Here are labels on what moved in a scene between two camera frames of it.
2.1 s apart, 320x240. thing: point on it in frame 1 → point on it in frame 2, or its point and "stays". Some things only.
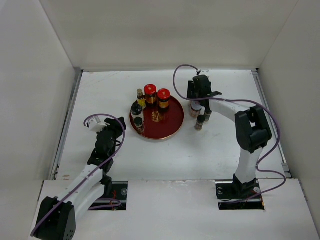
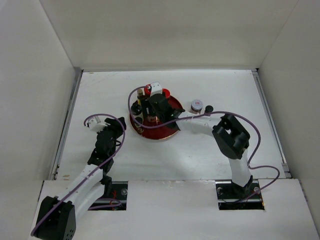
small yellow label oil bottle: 140,99 stays
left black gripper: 114,125 stays
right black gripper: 191,88 → 147,104
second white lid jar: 196,107 stays
